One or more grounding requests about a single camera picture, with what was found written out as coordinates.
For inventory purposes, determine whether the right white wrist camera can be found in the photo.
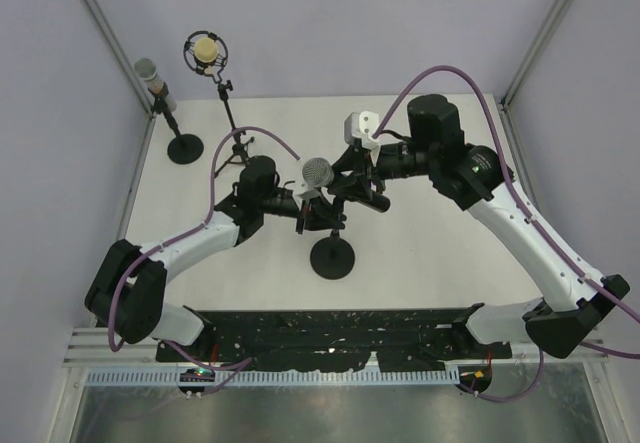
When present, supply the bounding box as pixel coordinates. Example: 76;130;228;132
344;111;381;153

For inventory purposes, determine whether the black silver handheld microphone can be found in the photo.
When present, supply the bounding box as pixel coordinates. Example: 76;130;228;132
301;157;391;213

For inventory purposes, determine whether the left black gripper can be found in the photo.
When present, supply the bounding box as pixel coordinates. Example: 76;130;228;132
260;188;346;235

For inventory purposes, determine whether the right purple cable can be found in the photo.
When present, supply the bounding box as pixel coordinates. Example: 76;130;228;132
372;64;640;405

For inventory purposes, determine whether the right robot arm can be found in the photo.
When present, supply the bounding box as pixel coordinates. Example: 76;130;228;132
333;94;630;358

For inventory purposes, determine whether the white slotted cable duct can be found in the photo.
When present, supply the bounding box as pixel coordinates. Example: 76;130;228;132
85;366;460;388

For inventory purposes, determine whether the black tripod stand with shockmount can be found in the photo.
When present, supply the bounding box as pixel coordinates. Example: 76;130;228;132
182;30;255;176

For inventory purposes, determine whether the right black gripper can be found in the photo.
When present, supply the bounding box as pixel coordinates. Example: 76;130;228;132
327;141;437;201

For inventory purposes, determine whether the cream condenser microphone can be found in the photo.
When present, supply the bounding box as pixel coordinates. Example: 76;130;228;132
193;36;219;74

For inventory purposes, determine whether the black round-base mic stand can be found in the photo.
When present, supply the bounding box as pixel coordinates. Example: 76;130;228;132
310;197;355;281

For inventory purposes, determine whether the rear black round-base stand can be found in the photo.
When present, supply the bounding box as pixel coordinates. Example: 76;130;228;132
152;85;204;165

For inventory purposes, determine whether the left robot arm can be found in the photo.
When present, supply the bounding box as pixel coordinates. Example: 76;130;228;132
84;156;337;361

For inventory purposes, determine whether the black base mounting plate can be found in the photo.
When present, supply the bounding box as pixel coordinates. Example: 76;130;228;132
185;307;512;373

